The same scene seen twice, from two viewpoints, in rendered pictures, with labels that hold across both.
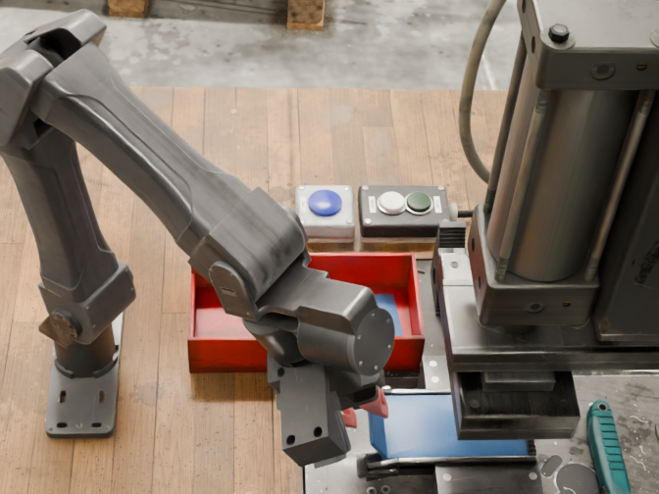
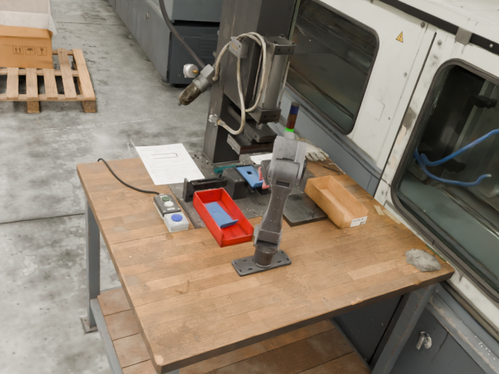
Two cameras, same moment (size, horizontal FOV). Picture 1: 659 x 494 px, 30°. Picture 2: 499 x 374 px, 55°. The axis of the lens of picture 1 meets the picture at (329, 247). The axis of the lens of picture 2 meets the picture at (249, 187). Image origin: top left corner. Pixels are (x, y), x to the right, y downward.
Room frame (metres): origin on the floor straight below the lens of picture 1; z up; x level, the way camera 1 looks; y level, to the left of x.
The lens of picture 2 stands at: (1.41, 1.26, 1.95)
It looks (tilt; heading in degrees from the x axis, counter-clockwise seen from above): 33 degrees down; 242
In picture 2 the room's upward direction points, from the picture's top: 12 degrees clockwise
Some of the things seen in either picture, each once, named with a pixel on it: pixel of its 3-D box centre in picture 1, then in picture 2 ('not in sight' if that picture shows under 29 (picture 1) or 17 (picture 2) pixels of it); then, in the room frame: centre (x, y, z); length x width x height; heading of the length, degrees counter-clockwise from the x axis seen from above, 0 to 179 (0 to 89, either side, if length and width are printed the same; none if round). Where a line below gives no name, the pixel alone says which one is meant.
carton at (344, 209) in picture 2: not in sight; (335, 201); (0.34, 0.01, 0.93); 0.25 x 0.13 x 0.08; 96
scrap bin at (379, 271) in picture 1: (304, 312); (221, 216); (0.83, 0.02, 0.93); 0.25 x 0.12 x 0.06; 96
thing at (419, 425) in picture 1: (445, 419); (253, 174); (0.66, -0.12, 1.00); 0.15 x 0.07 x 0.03; 96
